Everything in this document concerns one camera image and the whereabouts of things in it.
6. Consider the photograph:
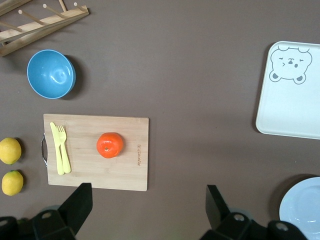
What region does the yellow plastic fork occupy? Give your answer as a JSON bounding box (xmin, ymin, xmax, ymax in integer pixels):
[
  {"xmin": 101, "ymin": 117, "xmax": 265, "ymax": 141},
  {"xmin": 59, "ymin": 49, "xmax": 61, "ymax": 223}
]
[{"xmin": 56, "ymin": 124, "xmax": 72, "ymax": 174}]

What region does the wooden cutting board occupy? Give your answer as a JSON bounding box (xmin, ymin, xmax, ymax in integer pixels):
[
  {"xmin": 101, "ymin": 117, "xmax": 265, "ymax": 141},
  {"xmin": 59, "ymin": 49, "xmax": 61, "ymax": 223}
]
[{"xmin": 40, "ymin": 113, "xmax": 150, "ymax": 192}]

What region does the yellow lemon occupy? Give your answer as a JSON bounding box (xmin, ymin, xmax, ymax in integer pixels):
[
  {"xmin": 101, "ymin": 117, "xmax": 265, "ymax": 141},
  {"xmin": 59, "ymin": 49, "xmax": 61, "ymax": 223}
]
[
  {"xmin": 0, "ymin": 137, "xmax": 22, "ymax": 165},
  {"xmin": 1, "ymin": 169, "xmax": 24, "ymax": 197}
]

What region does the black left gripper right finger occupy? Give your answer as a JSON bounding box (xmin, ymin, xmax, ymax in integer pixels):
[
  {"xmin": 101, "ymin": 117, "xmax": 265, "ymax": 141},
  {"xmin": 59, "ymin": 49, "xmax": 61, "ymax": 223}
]
[{"xmin": 199, "ymin": 184, "xmax": 252, "ymax": 240}]

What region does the cream bear print tray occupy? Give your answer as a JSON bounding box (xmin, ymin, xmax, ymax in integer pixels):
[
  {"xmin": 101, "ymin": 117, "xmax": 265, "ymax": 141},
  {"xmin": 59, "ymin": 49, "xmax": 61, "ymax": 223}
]
[{"xmin": 255, "ymin": 40, "xmax": 320, "ymax": 140}]

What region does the orange mandarin fruit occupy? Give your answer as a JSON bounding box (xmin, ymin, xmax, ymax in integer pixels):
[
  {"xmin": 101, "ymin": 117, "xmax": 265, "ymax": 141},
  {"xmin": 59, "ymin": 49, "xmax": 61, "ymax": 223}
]
[{"xmin": 96, "ymin": 132, "xmax": 124, "ymax": 159}]

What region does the yellow plastic knife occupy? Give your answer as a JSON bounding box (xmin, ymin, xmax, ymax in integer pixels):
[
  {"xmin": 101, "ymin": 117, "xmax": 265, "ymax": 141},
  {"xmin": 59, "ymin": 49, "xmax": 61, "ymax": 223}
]
[{"xmin": 49, "ymin": 121, "xmax": 65, "ymax": 176}]

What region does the wooden peg dish rack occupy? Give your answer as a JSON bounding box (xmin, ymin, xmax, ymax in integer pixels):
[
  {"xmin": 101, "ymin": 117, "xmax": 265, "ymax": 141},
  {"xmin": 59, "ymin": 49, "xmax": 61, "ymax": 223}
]
[{"xmin": 0, "ymin": 0, "xmax": 90, "ymax": 57}]

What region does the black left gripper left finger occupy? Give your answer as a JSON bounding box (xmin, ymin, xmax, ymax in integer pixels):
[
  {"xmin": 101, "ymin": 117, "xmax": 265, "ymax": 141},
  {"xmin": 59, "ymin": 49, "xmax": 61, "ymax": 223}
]
[{"xmin": 32, "ymin": 182, "xmax": 94, "ymax": 240}]

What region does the blue bowl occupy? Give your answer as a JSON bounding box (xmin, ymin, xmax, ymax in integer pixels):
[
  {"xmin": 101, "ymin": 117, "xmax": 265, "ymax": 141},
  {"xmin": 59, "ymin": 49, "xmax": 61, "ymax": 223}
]
[{"xmin": 26, "ymin": 49, "xmax": 77, "ymax": 100}]

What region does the pale lavender plate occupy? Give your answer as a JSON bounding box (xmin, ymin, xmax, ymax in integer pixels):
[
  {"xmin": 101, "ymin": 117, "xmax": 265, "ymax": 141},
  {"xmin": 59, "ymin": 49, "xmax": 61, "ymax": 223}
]
[{"xmin": 278, "ymin": 176, "xmax": 320, "ymax": 240}]

